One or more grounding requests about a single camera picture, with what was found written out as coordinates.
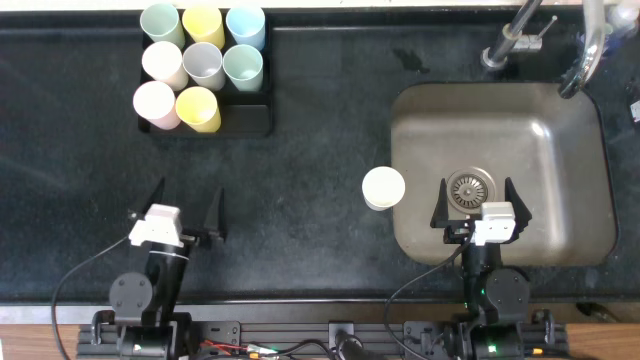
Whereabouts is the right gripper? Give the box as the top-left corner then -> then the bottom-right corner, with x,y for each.
430,176 -> 534,246

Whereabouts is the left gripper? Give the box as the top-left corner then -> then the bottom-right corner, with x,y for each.
141,176 -> 229,250

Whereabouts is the white cup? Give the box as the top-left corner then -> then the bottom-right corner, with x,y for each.
141,40 -> 190,92
361,165 -> 407,212

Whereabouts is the steel sink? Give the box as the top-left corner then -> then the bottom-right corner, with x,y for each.
390,81 -> 619,268

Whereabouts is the yellow cup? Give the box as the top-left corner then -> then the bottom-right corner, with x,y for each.
174,86 -> 222,134
181,5 -> 226,50

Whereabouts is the black tray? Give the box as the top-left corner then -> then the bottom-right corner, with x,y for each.
137,7 -> 274,139

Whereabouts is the pink cup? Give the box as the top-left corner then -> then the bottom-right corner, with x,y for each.
132,80 -> 182,131

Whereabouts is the grey cup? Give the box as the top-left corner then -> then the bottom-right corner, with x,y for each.
181,41 -> 227,92

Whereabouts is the green cup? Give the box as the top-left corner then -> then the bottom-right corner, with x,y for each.
222,43 -> 265,93
139,2 -> 186,50

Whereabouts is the steel tap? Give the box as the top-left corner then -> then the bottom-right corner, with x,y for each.
479,0 -> 609,100

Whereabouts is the blue cup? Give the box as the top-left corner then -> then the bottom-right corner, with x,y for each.
225,5 -> 267,52

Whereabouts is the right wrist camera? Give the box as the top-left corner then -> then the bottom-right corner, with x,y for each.
472,201 -> 517,247

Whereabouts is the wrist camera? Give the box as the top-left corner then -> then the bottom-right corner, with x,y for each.
472,201 -> 517,247
128,203 -> 185,249

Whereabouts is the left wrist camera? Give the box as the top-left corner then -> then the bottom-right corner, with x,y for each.
128,203 -> 185,249

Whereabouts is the mounting rail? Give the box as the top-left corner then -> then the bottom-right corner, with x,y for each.
76,319 -> 571,360

